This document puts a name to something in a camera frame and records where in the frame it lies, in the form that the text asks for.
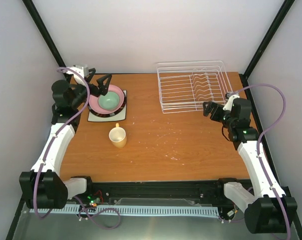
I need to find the green ceramic bowl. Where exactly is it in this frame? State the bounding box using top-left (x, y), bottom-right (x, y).
top-left (98, 91), bottom-right (120, 111)

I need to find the pink plate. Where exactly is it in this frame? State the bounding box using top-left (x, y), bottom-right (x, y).
top-left (89, 84), bottom-right (125, 114)

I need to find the white wire dish rack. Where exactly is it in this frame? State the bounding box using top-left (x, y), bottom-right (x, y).
top-left (156, 60), bottom-right (233, 114)

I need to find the yellow mug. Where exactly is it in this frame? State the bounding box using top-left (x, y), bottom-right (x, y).
top-left (109, 123), bottom-right (127, 148)

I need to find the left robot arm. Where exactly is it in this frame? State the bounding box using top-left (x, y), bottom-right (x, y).
top-left (19, 66), bottom-right (112, 211)

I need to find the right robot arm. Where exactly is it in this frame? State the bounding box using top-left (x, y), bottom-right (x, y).
top-left (203, 95), bottom-right (297, 236)

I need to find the black striped round plate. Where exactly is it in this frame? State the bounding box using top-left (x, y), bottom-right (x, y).
top-left (88, 93), bottom-right (127, 118)

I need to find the white square plate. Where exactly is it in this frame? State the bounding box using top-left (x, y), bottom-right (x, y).
top-left (88, 90), bottom-right (127, 123)

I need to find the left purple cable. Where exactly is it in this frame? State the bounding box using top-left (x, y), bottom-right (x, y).
top-left (32, 67), bottom-right (91, 220)

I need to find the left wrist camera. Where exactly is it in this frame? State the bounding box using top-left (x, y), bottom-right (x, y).
top-left (73, 64), bottom-right (89, 76)

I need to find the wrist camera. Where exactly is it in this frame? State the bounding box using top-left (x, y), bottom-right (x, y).
top-left (73, 64), bottom-right (89, 76)
top-left (223, 92), bottom-right (240, 111)

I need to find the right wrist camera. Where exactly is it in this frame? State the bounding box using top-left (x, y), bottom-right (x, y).
top-left (223, 92), bottom-right (240, 111)

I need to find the left black frame post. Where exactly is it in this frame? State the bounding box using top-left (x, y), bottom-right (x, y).
top-left (22, 0), bottom-right (66, 67)

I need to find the black frame post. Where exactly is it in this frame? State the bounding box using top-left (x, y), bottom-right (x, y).
top-left (242, 0), bottom-right (295, 79)
top-left (22, 0), bottom-right (66, 67)

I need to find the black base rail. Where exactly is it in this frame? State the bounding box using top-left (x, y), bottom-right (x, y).
top-left (88, 180), bottom-right (232, 205)

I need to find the floor purple cable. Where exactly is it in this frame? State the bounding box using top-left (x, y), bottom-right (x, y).
top-left (74, 196), bottom-right (121, 229)

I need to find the light blue cable duct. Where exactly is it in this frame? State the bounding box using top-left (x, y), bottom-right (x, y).
top-left (35, 204), bottom-right (220, 218)

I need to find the right black frame post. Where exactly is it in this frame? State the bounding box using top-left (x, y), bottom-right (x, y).
top-left (242, 0), bottom-right (295, 79)

